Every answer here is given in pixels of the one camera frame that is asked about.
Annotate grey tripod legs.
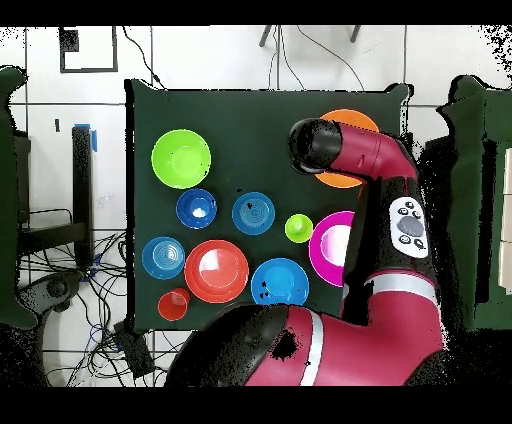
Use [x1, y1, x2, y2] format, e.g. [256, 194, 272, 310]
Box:
[258, 25, 363, 48]

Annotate light green bowl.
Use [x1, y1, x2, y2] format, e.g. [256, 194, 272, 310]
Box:
[150, 128, 212, 190]

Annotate black chair base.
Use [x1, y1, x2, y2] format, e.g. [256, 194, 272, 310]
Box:
[17, 269, 85, 321]

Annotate medium blue bowl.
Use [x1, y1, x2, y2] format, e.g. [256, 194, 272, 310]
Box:
[250, 257, 310, 308]

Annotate small dark blue bowl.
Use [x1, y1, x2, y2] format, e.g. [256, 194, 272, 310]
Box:
[175, 187, 218, 230]

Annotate dark green tablecloth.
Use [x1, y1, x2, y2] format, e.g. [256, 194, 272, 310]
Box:
[125, 78, 413, 333]

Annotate large light orange bowl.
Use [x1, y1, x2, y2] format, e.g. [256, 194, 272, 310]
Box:
[313, 108, 380, 190]

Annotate red-orange cup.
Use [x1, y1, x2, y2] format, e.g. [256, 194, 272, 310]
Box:
[157, 287, 192, 322]

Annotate black bench frame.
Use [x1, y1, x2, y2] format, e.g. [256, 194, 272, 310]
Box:
[15, 125, 95, 269]

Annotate shallow red-orange bowl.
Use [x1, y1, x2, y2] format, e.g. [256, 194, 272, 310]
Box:
[183, 239, 250, 305]

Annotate large pink bowl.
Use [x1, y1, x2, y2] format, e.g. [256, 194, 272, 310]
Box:
[308, 210, 357, 288]

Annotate small light blue bowl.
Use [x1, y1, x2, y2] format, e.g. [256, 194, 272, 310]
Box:
[141, 236, 186, 281]
[231, 191, 276, 236]

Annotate light green cup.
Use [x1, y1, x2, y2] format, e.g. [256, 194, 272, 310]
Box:
[284, 213, 315, 244]

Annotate black power strip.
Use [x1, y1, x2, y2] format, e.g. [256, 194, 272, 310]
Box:
[113, 321, 156, 379]

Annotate beige box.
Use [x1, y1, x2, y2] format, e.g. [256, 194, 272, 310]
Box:
[497, 147, 512, 297]

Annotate green cloth covered table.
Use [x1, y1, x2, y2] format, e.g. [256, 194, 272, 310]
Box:
[0, 65, 39, 331]
[437, 75, 512, 331]

